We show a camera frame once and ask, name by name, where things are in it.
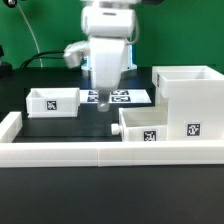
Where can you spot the white plastic border wall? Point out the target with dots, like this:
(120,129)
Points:
(101,154)

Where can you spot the white drawer cabinet housing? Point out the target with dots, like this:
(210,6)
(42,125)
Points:
(193,97)

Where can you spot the white base marker plate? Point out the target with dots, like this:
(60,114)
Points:
(119,96)

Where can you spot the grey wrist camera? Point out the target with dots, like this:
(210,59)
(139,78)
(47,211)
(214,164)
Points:
(74,53)

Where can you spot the black device at left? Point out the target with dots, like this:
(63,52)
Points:
(5,67)

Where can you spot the white drawer box with knob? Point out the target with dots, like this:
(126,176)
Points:
(141,124)

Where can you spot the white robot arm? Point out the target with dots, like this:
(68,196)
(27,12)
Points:
(111,26)

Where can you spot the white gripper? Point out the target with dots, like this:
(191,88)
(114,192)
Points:
(106,57)

